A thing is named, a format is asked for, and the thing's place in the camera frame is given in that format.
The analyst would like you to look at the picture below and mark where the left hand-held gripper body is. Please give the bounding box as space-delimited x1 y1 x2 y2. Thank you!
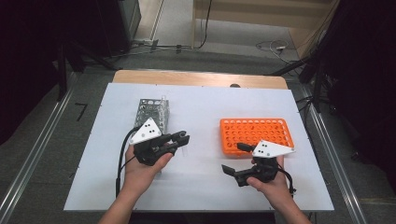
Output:
129 117 177 166

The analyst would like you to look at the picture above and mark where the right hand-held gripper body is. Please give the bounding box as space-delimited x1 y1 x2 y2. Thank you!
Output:
233 139 296 187

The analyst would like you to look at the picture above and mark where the orange test tube rack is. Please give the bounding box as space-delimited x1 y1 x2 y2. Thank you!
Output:
219 117 295 157

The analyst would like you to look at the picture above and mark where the metal test tube rack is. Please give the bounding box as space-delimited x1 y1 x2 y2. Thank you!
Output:
134 98 171 180

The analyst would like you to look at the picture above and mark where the person's right hand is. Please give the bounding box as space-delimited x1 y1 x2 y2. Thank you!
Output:
246 154 294 208

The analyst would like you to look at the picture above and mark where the person's left hand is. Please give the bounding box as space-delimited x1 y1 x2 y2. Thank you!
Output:
122 144 175 195

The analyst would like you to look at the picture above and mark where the white board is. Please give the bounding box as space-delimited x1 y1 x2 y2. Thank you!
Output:
64 82 334 213

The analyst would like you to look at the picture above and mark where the wooden table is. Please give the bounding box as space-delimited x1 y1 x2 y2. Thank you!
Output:
111 69 289 91

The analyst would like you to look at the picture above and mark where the black tripod stand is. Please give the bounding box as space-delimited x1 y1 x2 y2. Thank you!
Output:
266 29 334 114
55 38 120 102

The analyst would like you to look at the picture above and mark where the grey power strip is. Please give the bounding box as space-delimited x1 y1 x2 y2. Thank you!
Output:
132 37 161 49

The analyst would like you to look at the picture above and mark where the black cabinet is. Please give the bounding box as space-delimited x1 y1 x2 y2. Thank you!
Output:
94 0 143 58

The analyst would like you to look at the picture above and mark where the dark curtain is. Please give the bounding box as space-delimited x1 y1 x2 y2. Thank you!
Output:
320 0 396 194
0 0 66 147

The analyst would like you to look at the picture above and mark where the right hand-held gripper black cable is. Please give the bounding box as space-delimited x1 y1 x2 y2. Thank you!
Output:
276 167 297 196

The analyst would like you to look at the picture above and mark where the hand-held gripper black cable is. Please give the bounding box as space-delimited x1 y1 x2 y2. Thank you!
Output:
115 125 142 198
276 167 297 196

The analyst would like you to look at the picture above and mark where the left hand-held gripper black cable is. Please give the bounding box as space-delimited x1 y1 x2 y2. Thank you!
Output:
115 125 142 198

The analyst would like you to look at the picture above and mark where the metal floor rail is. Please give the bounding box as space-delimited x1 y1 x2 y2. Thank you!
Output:
0 73 78 224
298 87 369 224

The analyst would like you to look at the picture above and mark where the grey floor cable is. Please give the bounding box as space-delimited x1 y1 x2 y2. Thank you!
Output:
108 42 194 61

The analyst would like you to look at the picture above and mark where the white floor cable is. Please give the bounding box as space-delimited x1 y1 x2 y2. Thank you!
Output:
255 39 301 65

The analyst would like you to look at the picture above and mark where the hanging black cable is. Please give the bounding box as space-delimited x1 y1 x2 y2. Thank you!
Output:
192 0 214 50

